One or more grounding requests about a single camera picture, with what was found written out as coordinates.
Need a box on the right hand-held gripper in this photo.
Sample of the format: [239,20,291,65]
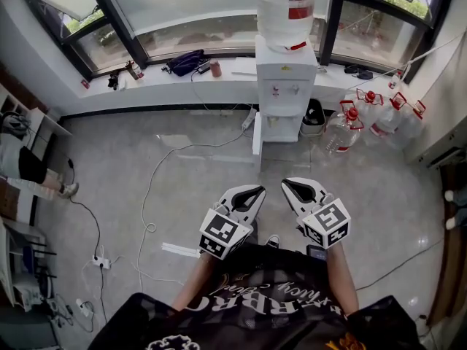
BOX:
[280,177,352,251]

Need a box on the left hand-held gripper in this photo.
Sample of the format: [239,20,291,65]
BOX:
[198,184,267,262]

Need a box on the white water dispenser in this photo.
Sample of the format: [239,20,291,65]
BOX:
[255,34,318,144]

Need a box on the person's right forearm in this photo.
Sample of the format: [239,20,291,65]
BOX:
[326,242,360,316]

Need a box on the person's left forearm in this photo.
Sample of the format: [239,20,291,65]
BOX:
[171,253,216,311]

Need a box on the large wrapped water jug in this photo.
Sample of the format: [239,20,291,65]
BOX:
[251,0,317,54]

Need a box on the small dark device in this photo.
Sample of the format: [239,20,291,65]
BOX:
[306,244,328,262]

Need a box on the grey trash bin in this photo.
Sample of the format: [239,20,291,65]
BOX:
[299,98,327,137]

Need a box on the white flat strip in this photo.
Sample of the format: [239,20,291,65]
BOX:
[161,242,201,259]

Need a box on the long white power strip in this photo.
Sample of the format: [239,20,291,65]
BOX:
[241,107,258,131]

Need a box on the person's black printed shirt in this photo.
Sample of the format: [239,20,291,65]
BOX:
[87,242,428,350]

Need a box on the white flat board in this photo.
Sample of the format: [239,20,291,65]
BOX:
[231,57,258,76]

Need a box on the dark purple bag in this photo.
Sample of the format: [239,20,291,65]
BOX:
[162,49,206,77]

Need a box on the brown bottle red label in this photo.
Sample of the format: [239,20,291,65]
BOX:
[126,61,144,81]

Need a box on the black-framed window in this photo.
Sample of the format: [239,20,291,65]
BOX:
[14,0,457,83]

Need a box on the white shelf unit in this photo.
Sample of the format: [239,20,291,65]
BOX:
[0,82,73,152]

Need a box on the metal equipment rack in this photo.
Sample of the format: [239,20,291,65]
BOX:
[0,217,58,309]

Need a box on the white floor cable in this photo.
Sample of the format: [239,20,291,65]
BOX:
[135,128,253,293]

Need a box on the black floor cable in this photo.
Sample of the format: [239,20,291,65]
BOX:
[355,236,445,292]
[66,157,107,324]

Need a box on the white rope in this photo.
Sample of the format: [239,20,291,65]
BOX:
[401,29,467,71]

